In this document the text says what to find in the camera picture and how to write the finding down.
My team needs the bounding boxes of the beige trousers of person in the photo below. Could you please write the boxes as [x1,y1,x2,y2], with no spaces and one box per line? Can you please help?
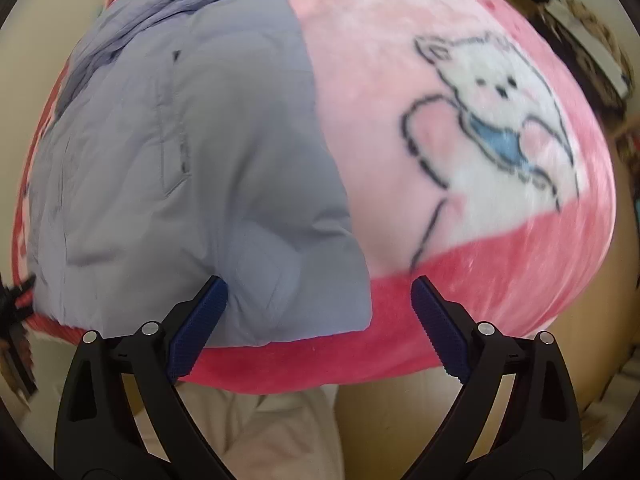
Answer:
[177,382,345,479]

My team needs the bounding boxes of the dark clothes pile on floor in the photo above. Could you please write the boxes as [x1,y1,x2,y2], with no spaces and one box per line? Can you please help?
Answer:
[515,0,636,119]

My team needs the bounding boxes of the lavender puffer jacket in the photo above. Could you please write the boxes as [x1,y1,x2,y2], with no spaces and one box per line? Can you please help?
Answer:
[27,0,372,347]

